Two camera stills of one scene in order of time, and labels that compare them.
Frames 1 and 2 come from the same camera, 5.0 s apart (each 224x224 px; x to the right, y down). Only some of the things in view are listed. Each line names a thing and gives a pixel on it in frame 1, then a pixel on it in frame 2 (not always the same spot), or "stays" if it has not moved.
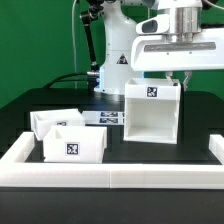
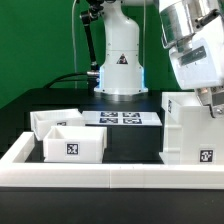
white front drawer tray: (75, 144) stays
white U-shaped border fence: (16, 172) stays
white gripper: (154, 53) → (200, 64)
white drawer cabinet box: (151, 111) → (193, 135)
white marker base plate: (104, 117) stays
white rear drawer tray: (42, 121) stays
